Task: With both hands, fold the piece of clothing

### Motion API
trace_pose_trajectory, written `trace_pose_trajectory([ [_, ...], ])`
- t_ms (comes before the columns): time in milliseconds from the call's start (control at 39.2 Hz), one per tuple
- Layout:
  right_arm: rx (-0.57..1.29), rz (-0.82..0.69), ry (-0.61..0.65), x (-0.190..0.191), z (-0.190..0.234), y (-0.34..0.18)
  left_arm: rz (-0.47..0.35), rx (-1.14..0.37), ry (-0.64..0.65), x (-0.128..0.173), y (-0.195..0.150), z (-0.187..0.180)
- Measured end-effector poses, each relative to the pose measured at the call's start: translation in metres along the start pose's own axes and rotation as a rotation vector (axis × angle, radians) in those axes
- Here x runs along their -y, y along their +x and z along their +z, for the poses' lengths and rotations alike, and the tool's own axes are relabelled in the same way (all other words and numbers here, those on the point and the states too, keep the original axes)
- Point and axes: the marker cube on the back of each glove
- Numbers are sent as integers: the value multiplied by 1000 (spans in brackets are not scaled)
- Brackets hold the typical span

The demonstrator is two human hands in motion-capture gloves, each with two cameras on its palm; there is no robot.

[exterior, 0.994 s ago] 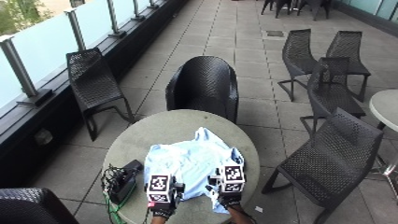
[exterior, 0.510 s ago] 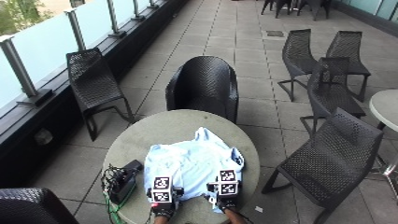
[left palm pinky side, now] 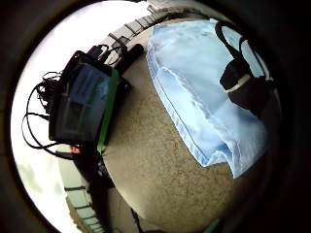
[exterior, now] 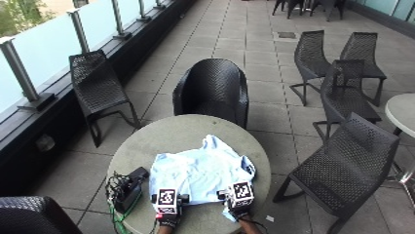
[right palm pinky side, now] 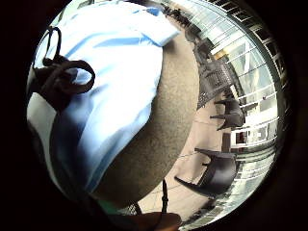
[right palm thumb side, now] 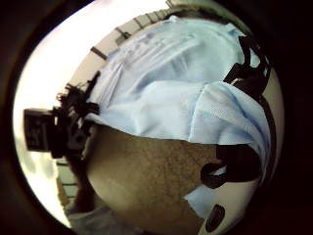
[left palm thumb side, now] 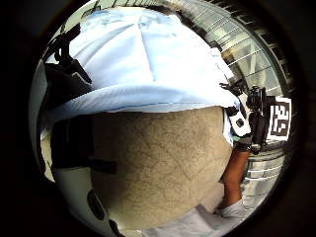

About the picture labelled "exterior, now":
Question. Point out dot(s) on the person's left hand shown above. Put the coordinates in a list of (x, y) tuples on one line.
[(168, 220)]

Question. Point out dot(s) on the black mesh chair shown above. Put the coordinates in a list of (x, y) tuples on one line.
[(309, 55), (363, 52), (350, 162), (346, 94), (97, 87)]

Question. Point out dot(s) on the grey wall fixture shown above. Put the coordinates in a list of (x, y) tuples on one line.
[(44, 143)]

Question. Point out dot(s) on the black device box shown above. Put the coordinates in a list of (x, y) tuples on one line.
[(129, 190)]

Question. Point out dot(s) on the metal railing post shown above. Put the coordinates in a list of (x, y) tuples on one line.
[(117, 16), (19, 71), (78, 31), (142, 9)]

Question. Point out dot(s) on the small black palm camera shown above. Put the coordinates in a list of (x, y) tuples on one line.
[(184, 198), (154, 198), (222, 195)]

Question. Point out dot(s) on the light blue shirt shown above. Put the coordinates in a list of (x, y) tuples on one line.
[(198, 169)]

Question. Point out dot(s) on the floor drain cover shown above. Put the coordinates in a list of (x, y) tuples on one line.
[(286, 34)]

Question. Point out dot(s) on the white marker cube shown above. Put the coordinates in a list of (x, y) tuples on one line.
[(166, 200), (242, 193)]

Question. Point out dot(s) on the white round table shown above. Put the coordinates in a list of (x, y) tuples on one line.
[(404, 110)]

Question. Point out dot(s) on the white paper scrap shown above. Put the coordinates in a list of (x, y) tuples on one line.
[(269, 218)]

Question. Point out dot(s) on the person's right hand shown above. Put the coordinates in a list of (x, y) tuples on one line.
[(238, 212)]

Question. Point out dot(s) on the frosted glass railing panel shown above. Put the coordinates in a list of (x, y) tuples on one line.
[(98, 19), (7, 87), (47, 45)]

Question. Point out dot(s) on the black woven armchair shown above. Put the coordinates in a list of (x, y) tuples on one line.
[(29, 216), (215, 87)]

